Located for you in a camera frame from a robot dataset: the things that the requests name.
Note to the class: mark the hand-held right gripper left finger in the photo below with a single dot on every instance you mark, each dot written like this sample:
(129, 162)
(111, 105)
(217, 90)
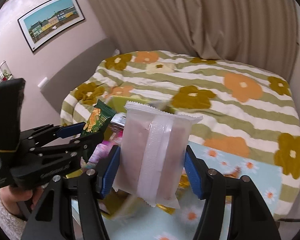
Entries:
(110, 170)

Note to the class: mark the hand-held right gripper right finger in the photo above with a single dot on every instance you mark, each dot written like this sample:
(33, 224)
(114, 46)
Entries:
(193, 172)

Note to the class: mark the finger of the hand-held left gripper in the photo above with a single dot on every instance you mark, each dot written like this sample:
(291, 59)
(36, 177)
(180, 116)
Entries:
(90, 142)
(70, 130)

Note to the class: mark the green snack packet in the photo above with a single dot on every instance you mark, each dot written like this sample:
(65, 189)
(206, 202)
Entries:
(97, 120)

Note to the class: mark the translucent white snack packet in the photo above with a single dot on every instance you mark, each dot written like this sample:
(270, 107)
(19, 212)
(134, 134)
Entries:
(137, 155)

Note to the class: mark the yellow-green cardboard box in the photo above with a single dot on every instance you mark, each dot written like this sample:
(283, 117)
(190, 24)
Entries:
(120, 102)

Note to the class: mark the person's left forearm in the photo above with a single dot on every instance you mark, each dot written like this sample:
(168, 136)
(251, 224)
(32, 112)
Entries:
(2, 220)

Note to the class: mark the person's left hand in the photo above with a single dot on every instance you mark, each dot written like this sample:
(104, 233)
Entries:
(15, 195)

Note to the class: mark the yellow snack packet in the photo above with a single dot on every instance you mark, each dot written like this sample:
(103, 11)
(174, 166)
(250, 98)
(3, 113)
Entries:
(183, 183)

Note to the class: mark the pink snack packet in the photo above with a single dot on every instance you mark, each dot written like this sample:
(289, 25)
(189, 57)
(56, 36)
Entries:
(107, 146)

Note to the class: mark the striped floral blanket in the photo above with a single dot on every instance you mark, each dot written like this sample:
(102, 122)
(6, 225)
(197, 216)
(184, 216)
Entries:
(215, 120)

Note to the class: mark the grey headboard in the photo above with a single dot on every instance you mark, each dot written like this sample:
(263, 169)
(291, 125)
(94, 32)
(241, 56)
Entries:
(72, 70)

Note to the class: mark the white jar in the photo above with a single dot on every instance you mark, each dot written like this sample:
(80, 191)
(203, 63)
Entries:
(5, 70)

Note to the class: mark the light blue daisy cloth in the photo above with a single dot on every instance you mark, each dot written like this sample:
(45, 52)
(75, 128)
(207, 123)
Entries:
(255, 170)

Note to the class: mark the patterned pillow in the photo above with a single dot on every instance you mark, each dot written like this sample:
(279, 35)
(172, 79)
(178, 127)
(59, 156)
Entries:
(116, 52)

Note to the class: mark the beige curtain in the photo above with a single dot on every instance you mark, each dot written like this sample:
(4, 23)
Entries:
(165, 17)

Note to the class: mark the white wall switch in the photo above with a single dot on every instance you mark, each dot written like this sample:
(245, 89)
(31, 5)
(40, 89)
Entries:
(42, 82)

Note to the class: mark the framed wall picture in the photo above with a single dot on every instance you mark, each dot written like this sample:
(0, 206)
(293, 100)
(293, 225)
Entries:
(52, 22)

